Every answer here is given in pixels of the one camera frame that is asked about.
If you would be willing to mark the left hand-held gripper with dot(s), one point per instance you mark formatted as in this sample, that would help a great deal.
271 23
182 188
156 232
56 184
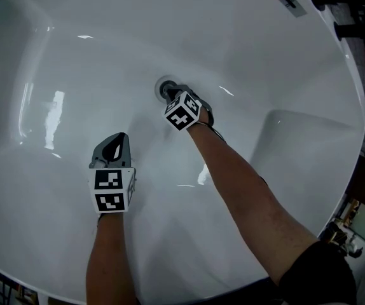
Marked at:
109 189

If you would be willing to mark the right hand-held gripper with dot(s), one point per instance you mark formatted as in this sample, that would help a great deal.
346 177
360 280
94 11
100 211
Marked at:
182 110

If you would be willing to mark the chrome drain stopper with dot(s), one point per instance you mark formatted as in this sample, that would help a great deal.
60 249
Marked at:
168 83

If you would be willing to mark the white bathtub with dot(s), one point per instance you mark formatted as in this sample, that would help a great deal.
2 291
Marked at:
220 37

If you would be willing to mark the person's right forearm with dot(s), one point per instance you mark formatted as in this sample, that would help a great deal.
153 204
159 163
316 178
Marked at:
239 189

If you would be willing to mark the person's left forearm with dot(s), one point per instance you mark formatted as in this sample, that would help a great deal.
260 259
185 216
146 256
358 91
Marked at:
112 259

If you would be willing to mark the black sleeve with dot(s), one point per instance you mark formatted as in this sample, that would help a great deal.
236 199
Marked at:
322 275

